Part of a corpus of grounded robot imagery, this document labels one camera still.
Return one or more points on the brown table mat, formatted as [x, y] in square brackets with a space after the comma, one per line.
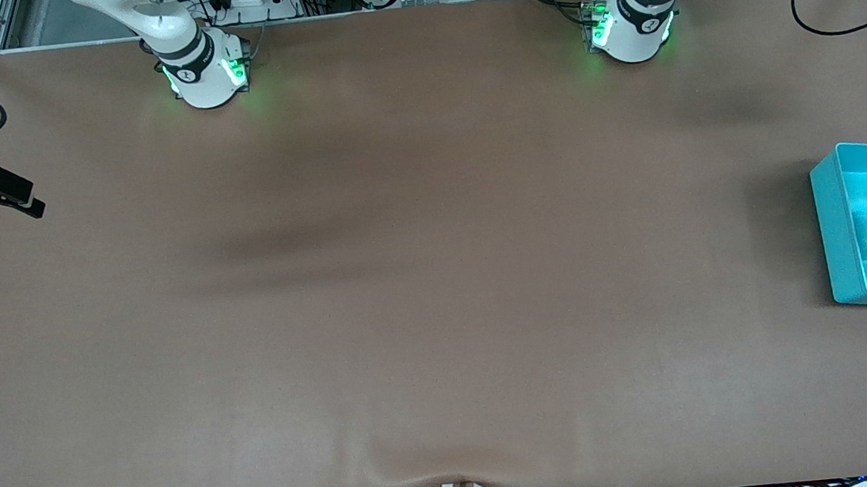
[440, 314]

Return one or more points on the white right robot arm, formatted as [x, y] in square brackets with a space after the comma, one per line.
[206, 66]

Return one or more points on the white power strip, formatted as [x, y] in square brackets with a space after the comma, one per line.
[251, 5]

